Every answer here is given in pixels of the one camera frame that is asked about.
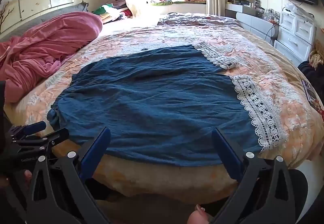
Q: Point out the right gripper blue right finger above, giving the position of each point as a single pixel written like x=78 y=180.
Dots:
x=264 y=193

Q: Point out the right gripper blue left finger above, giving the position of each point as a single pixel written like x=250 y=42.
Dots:
x=58 y=193

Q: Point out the blue denim pants lace trim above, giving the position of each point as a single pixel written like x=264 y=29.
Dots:
x=162 y=105

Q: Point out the left hand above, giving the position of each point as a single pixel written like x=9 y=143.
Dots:
x=21 y=178

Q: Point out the right hand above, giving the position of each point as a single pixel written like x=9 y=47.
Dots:
x=199 y=216

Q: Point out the peach bear pattern bedspread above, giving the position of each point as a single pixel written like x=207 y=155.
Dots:
x=274 y=73

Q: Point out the pink crumpled blanket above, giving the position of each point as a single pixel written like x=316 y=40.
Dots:
x=43 y=49

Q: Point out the clothes heap on chair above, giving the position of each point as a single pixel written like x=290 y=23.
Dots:
x=313 y=68

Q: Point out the pile of folded clothes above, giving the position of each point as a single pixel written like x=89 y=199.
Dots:
x=113 y=11

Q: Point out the white drawer cabinet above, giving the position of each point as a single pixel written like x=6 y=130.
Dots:
x=296 y=36

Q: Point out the white vanity desk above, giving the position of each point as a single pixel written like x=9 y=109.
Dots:
x=247 y=19

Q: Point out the purple grey quilt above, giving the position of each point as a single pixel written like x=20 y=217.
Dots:
x=196 y=19

